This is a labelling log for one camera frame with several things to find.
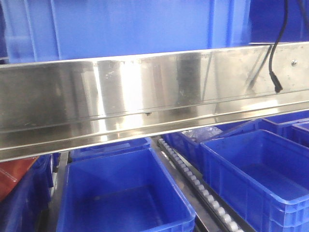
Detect blue bin lower centre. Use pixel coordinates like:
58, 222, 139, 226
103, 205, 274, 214
56, 148, 196, 232

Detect blue bin behind centre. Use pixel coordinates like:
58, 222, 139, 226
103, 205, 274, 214
70, 137, 151, 161

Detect stainless steel shelf front rail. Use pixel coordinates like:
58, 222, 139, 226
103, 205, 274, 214
0, 42, 309, 161

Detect lower roller track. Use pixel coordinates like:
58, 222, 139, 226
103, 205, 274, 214
151, 136, 254, 232

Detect blue bin lower left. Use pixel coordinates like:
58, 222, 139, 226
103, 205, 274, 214
0, 155, 53, 232

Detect blue bin far right rear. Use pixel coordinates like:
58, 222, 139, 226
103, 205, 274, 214
257, 110, 309, 147

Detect blue bin lower right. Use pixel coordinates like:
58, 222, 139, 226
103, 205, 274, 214
201, 130, 309, 232

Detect red package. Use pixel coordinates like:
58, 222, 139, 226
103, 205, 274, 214
0, 157, 38, 201

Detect large blue plastic bin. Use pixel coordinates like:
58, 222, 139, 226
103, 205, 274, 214
0, 0, 251, 63

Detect blue bin upper right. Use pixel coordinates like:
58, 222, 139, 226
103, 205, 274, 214
249, 0, 309, 44

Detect blue bin with plastic bags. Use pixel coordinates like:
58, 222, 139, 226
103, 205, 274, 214
162, 121, 258, 172

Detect black hanging cable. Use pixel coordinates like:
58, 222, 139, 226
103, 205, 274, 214
268, 0, 309, 94

